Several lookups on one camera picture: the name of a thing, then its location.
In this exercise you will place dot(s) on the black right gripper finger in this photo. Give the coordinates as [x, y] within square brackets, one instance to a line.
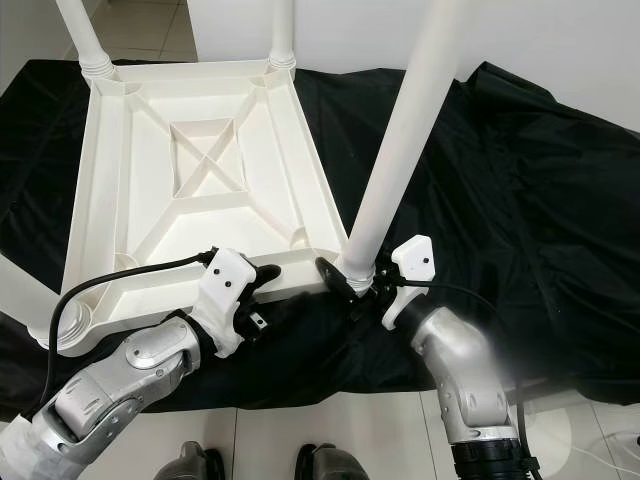
[335, 275]

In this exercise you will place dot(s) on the white plastic table leg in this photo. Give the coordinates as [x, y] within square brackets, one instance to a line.
[85, 35]
[282, 30]
[68, 325]
[405, 130]

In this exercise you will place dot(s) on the white plastic table top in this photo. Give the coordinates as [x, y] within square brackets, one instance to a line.
[120, 180]

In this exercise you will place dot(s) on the grey right robot foot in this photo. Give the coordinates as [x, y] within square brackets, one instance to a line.
[325, 462]

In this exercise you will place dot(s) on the black table cloth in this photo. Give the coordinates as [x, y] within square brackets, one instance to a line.
[540, 200]

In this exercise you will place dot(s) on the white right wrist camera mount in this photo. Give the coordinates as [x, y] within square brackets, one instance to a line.
[410, 260]

